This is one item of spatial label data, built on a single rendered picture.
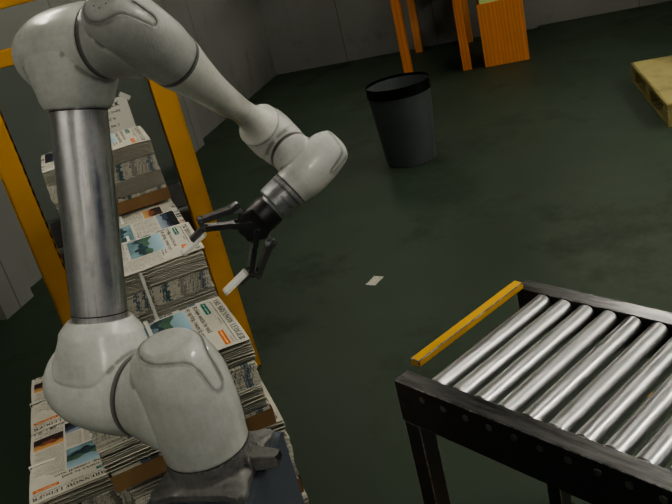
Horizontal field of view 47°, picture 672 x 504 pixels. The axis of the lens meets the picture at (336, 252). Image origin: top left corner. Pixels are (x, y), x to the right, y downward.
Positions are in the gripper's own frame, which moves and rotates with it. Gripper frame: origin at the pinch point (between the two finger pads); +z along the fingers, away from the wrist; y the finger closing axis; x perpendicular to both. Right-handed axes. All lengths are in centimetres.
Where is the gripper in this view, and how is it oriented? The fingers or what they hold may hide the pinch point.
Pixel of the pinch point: (207, 270)
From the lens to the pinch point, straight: 175.2
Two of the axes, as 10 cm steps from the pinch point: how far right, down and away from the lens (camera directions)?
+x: -3.4, -3.1, 8.9
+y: 6.1, 6.4, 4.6
